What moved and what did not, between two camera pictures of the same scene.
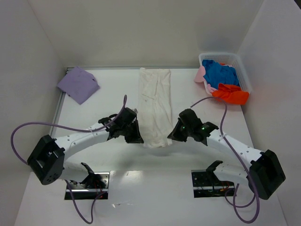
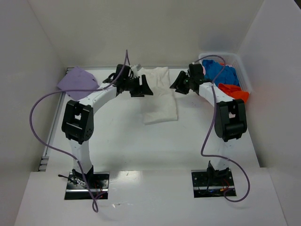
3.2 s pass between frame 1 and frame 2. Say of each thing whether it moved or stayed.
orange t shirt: stayed
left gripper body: moved
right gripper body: moved
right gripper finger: moved
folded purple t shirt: stayed
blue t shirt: stayed
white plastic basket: stayed
